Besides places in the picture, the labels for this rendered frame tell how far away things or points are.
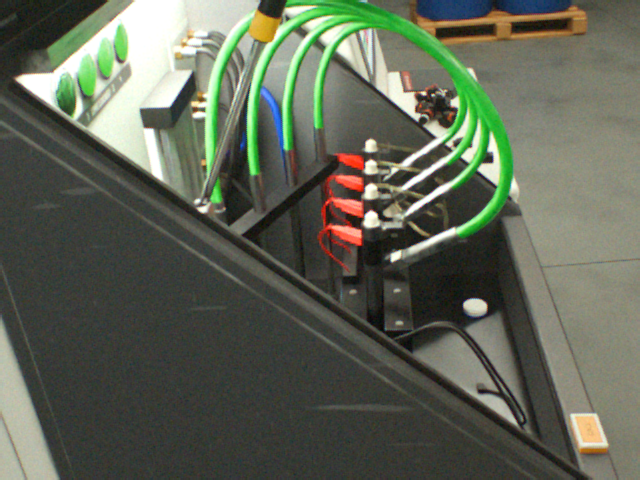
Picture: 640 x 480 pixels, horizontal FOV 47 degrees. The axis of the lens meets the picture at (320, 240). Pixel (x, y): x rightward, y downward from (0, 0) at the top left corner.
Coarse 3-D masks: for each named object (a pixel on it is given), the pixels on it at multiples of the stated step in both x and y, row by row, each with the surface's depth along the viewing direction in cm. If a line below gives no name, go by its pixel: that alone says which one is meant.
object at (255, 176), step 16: (304, 16) 92; (320, 16) 92; (288, 32) 93; (272, 48) 94; (256, 80) 96; (256, 96) 97; (256, 112) 99; (480, 112) 97; (256, 128) 100; (480, 128) 98; (256, 144) 101; (480, 144) 99; (256, 160) 102; (480, 160) 100; (256, 176) 103; (464, 176) 102; (256, 192) 104; (432, 192) 104; (448, 192) 103; (256, 208) 106; (416, 208) 104
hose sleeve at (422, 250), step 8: (448, 232) 83; (456, 232) 82; (424, 240) 85; (432, 240) 84; (440, 240) 83; (448, 240) 83; (456, 240) 82; (408, 248) 87; (416, 248) 86; (424, 248) 85; (432, 248) 84; (440, 248) 84; (408, 256) 86; (416, 256) 86; (424, 256) 86
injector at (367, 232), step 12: (372, 228) 96; (372, 240) 97; (372, 252) 98; (372, 264) 99; (384, 264) 100; (372, 276) 101; (372, 288) 102; (372, 300) 103; (372, 312) 104; (372, 324) 105
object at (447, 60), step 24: (288, 0) 78; (312, 0) 76; (336, 0) 75; (360, 0) 75; (240, 24) 82; (384, 24) 74; (408, 24) 73; (432, 48) 73; (216, 72) 86; (456, 72) 73; (216, 96) 88; (480, 96) 73; (216, 120) 91; (216, 144) 93; (504, 144) 75; (504, 168) 76; (216, 192) 96; (504, 192) 77; (480, 216) 80
